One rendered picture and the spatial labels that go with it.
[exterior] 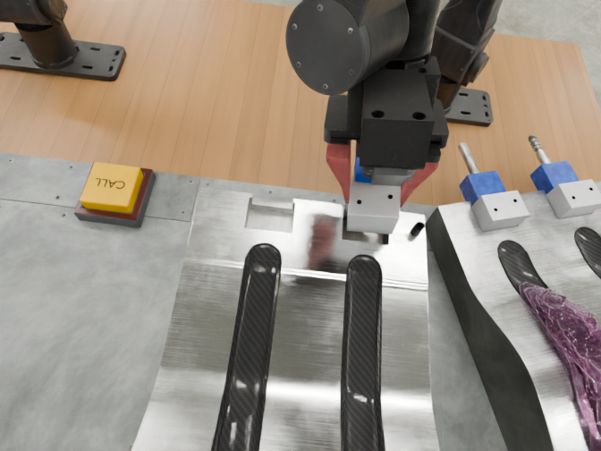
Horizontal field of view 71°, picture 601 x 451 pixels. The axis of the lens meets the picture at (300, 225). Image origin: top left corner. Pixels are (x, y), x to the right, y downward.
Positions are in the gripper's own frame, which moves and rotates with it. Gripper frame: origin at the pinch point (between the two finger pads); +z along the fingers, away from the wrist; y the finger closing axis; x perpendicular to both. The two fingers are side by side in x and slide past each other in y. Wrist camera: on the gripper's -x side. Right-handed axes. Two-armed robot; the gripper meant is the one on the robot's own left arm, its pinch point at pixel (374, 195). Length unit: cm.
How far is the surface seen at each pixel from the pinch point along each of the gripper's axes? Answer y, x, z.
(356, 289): -1.1, -5.3, 8.5
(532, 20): 83, 202, 41
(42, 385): -33.9, -15.8, 16.3
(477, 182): 13.7, 11.7, 6.1
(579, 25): 107, 204, 44
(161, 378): -18.6, -16.7, 9.8
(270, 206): -11.5, 3.0, 4.8
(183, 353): -17.2, -14.3, 9.3
